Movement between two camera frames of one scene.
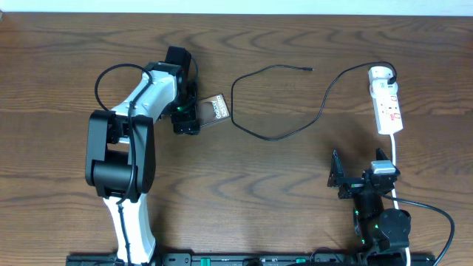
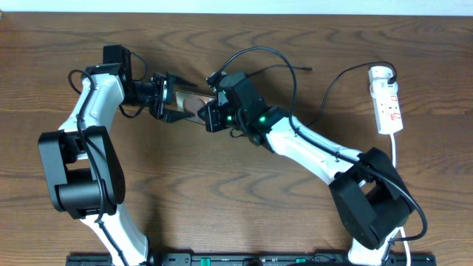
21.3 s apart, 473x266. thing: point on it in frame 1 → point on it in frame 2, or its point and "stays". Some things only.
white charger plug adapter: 379,74 stays
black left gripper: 180,119 → 162,111
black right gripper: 352,186 → 213,123
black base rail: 256,260 stays
